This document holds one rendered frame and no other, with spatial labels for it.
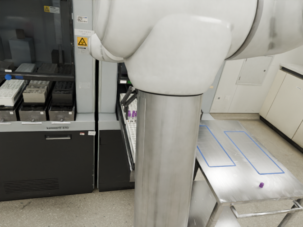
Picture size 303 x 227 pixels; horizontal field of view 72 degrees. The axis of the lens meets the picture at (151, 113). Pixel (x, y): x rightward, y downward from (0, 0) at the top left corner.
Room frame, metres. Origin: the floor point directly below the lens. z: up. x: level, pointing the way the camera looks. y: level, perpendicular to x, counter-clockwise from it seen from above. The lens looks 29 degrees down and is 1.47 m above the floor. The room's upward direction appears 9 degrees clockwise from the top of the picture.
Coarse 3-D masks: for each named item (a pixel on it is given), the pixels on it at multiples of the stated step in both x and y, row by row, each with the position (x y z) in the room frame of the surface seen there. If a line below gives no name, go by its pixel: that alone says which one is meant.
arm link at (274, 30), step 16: (272, 0) 0.32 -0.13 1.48; (288, 0) 0.31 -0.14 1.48; (256, 16) 0.30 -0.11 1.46; (272, 16) 0.31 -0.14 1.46; (288, 16) 0.30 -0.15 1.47; (256, 32) 0.31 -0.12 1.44; (272, 32) 0.32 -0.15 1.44; (288, 32) 0.30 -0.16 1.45; (240, 48) 0.31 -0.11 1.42; (256, 48) 0.32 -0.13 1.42; (272, 48) 0.33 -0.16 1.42; (288, 48) 0.32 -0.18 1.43
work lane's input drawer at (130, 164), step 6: (120, 108) 1.16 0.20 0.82; (120, 114) 1.10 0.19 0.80; (120, 120) 1.04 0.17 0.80; (120, 126) 1.02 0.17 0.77; (126, 132) 0.91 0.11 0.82; (126, 138) 0.87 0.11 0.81; (126, 144) 0.83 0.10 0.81; (126, 150) 0.79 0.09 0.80; (126, 156) 0.77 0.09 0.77; (132, 162) 0.69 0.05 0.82; (132, 168) 0.67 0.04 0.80; (132, 174) 0.65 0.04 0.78; (132, 180) 0.66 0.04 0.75
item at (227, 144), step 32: (224, 128) 1.11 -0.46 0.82; (224, 160) 0.80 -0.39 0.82; (256, 160) 0.85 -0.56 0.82; (192, 192) 1.06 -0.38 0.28; (224, 192) 0.60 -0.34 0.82; (256, 192) 0.63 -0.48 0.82; (288, 192) 0.66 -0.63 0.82; (192, 224) 0.81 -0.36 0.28; (224, 224) 0.85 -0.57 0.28; (288, 224) 0.67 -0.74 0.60
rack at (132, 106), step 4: (120, 96) 1.23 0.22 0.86; (120, 100) 1.24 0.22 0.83; (136, 100) 1.21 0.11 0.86; (132, 104) 1.14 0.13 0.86; (136, 104) 1.15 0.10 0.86; (132, 108) 1.10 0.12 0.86; (136, 108) 1.10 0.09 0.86; (132, 112) 1.05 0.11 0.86; (124, 116) 1.02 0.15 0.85; (124, 120) 1.01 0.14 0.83
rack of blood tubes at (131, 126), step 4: (128, 124) 0.91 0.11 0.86; (132, 124) 0.92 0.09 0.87; (128, 128) 0.89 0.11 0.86; (132, 128) 0.88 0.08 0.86; (128, 132) 0.89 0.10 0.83; (132, 132) 0.86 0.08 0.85; (128, 136) 0.87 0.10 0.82; (132, 136) 0.83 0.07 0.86; (132, 140) 0.79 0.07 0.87; (132, 144) 0.76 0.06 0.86; (132, 148) 0.80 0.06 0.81; (132, 152) 0.75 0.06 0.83; (132, 156) 0.74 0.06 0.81
